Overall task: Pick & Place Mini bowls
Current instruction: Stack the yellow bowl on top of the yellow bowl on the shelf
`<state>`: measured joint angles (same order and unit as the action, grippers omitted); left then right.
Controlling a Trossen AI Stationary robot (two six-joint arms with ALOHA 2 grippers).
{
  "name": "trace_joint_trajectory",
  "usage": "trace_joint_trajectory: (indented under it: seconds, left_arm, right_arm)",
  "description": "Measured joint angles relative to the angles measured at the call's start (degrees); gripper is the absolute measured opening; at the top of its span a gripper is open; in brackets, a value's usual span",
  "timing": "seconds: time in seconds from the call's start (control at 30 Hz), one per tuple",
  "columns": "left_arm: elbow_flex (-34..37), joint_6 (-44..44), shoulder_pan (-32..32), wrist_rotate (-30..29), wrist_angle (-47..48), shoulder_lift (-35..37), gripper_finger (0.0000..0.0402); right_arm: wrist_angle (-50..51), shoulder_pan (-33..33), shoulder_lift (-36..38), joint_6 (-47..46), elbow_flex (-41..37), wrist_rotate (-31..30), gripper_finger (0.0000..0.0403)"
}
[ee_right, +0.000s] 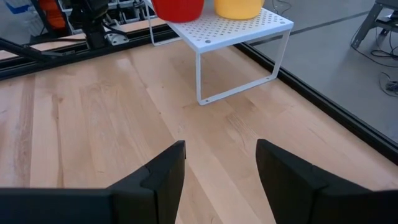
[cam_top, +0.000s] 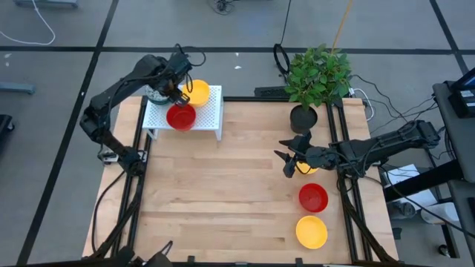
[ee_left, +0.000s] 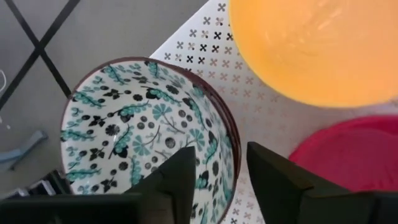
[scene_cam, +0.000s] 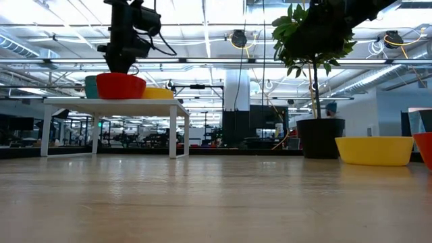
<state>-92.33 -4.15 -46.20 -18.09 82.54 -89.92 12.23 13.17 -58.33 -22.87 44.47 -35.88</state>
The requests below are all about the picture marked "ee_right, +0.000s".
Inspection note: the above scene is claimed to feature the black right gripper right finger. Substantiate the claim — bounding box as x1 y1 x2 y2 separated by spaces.
255 138 398 224

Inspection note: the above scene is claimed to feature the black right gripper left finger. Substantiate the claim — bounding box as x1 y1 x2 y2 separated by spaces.
0 140 187 224

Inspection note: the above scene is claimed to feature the red plastic mini bowl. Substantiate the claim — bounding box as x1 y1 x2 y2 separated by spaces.
151 0 205 24

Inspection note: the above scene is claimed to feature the yellow plastic mini bowl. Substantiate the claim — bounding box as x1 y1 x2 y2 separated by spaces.
213 0 266 21

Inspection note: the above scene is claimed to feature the white perforated metal shelf riser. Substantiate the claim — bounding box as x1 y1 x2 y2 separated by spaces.
144 0 295 106

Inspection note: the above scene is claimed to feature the grey steel workbench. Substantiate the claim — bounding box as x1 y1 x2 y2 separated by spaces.
350 0 398 49

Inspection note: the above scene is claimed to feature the orange and black stand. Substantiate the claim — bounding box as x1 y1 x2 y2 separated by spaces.
37 0 68 31

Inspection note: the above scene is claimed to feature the white and blue bucket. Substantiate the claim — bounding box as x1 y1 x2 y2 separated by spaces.
2 0 34 15

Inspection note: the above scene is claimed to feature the grey floor cable bundle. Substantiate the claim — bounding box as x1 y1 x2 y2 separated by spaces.
377 71 398 98

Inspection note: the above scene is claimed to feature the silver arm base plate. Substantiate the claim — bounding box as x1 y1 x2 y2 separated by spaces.
104 32 130 47

